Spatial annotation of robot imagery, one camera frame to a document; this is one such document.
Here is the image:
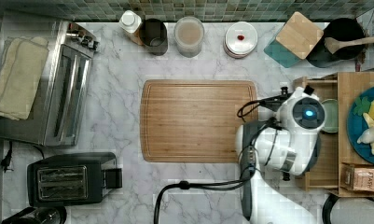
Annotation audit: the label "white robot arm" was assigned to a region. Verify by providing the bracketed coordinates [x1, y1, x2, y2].
[235, 86, 326, 224]

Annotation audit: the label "bamboo cutting board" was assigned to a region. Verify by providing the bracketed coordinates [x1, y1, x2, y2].
[140, 79, 256, 163]

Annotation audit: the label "clear jar with beige powder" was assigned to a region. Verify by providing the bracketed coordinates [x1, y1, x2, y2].
[173, 17, 204, 58]

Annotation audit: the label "dark metal cup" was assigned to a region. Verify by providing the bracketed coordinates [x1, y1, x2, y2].
[139, 19, 168, 56]

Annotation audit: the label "stacked white plates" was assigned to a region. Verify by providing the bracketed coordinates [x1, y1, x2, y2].
[224, 21, 257, 59]

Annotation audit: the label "white-capped bottle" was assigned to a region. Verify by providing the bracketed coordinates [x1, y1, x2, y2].
[118, 10, 143, 46]

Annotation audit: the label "stainless toaster oven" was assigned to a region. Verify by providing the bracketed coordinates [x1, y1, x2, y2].
[0, 18, 98, 147]

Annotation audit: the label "teal box with wooden lid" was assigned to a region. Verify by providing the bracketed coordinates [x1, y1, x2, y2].
[264, 11, 324, 68]

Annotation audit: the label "black two-slot toaster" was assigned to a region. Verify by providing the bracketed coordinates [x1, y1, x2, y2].
[27, 152, 122, 207]

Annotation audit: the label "pale green bowl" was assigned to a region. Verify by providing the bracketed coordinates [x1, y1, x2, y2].
[322, 99, 339, 133]

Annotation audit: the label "wooden spoon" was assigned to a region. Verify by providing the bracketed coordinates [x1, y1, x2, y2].
[325, 36, 374, 54]

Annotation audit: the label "wooden cabinet organizer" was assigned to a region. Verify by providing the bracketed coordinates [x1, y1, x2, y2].
[337, 72, 374, 198]

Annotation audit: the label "blue plate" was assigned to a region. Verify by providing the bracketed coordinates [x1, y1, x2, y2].
[346, 87, 374, 164]

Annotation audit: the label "beige folded towel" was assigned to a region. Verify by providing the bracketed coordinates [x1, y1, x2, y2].
[0, 36, 48, 120]

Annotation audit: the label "black pot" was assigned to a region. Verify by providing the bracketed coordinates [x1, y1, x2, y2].
[307, 18, 366, 68]

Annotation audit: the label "brown cardboard box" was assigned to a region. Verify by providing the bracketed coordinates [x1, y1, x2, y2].
[340, 164, 374, 192]

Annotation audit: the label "black kettle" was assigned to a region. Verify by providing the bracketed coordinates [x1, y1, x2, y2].
[1, 206, 67, 224]

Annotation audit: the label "yellow toy fruit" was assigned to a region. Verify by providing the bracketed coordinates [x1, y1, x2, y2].
[353, 96, 374, 119]

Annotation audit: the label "cream plush toy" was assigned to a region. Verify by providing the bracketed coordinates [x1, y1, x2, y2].
[357, 113, 374, 155]

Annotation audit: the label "printed cereal box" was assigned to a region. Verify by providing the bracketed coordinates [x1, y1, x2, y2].
[354, 6, 374, 73]

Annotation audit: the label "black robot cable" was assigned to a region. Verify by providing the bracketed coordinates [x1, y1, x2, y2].
[152, 92, 288, 224]

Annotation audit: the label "black power plug cord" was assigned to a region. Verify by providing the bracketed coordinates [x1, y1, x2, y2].
[0, 140, 46, 174]

